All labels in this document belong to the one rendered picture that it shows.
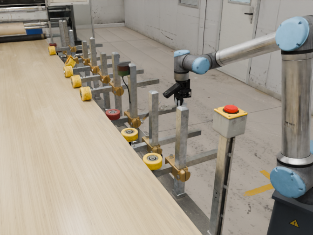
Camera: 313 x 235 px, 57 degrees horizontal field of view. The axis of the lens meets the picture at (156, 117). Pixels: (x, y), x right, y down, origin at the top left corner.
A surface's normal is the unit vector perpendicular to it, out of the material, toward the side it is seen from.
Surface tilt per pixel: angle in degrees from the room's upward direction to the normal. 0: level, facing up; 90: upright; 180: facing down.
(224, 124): 90
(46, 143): 0
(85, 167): 0
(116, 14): 90
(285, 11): 90
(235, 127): 90
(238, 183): 0
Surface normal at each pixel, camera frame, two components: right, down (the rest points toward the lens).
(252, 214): 0.00, -0.90
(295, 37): -0.80, 0.15
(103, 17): 0.39, 0.40
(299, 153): -0.14, 0.30
